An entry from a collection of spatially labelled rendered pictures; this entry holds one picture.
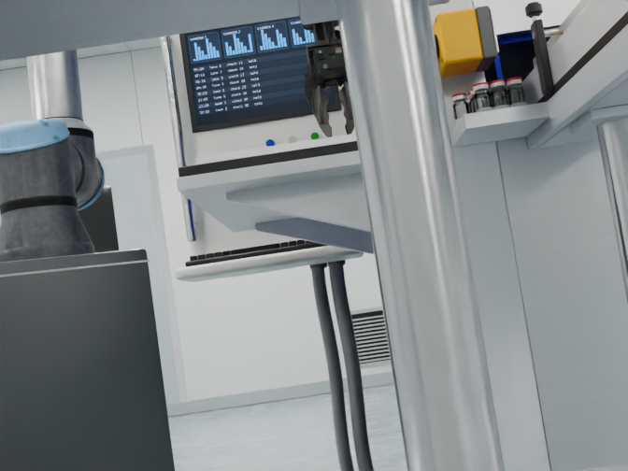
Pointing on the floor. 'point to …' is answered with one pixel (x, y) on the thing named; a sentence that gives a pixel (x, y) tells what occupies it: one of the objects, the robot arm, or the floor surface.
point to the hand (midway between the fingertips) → (338, 131)
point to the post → (497, 287)
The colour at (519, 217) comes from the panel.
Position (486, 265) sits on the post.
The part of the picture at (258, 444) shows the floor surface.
